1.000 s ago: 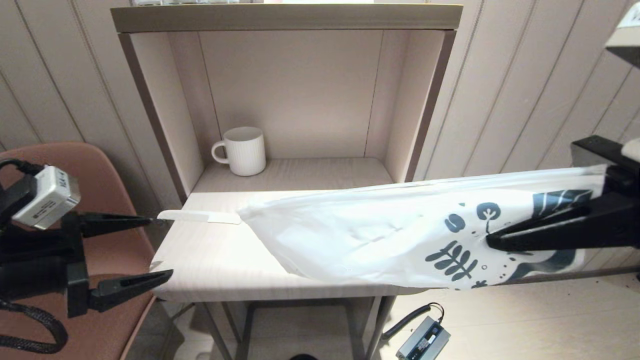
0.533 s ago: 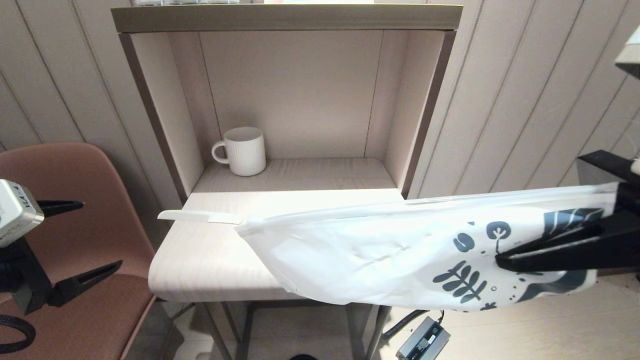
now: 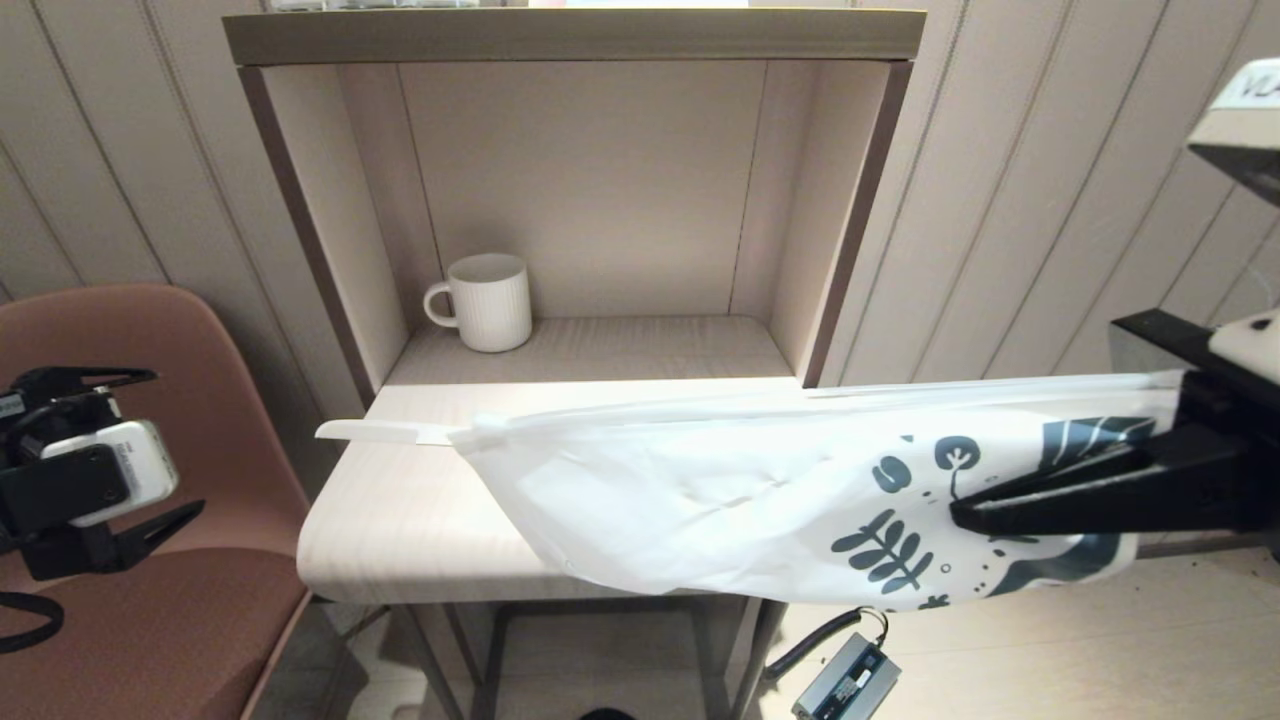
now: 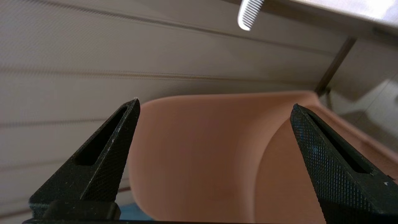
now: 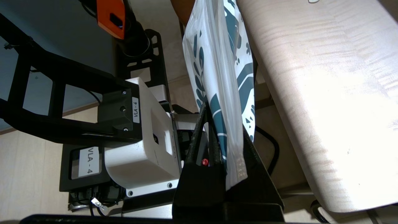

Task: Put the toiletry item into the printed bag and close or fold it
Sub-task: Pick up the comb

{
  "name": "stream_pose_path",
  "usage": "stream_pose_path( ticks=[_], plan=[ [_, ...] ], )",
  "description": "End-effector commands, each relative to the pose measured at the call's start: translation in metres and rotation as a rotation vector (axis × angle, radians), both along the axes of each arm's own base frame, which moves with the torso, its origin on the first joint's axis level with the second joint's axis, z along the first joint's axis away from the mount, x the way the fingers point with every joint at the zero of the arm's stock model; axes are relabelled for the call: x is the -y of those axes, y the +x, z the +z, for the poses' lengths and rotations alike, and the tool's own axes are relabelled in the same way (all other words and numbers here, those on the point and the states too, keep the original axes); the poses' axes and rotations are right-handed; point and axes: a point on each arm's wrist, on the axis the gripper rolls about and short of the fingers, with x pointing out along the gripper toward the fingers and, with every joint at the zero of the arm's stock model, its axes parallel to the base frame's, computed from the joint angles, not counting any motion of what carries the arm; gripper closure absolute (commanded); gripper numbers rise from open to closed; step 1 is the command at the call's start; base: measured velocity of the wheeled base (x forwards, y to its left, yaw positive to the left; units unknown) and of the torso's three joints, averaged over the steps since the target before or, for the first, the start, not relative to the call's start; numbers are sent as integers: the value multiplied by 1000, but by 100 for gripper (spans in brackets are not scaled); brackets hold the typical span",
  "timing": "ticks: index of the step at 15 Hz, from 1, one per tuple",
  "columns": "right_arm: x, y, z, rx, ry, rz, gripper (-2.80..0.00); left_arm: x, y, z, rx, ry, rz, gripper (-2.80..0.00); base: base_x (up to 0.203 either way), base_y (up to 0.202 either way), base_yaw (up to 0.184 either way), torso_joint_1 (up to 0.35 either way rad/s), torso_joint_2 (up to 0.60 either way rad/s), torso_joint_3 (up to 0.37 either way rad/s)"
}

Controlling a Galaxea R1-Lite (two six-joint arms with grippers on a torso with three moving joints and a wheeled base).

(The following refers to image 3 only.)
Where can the black round floor object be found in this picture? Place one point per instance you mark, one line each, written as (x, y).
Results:
(605, 715)

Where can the white right camera mount bracket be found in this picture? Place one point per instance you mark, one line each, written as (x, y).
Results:
(1250, 345)

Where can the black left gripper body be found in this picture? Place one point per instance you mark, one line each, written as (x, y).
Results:
(60, 410)

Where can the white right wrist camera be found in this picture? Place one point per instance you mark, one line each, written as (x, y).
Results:
(1245, 120)

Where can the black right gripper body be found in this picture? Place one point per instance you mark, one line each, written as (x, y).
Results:
(1240, 460)

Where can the grey power adapter box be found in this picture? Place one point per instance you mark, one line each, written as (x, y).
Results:
(845, 685)

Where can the light wooden shelf desk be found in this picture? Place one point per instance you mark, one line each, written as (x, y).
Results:
(600, 200)

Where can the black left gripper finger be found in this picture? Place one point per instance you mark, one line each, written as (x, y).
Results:
(80, 380)
(140, 535)

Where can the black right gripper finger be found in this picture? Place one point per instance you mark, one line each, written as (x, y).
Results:
(1100, 500)

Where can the white ribbed mug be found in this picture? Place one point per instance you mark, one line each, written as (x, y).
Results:
(495, 308)

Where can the brown upholstered chair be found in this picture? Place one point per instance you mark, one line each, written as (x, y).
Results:
(200, 640)

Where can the white floral zip pouch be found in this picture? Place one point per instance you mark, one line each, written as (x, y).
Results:
(700, 500)

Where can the white plastic comb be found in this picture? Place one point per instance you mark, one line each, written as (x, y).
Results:
(380, 432)

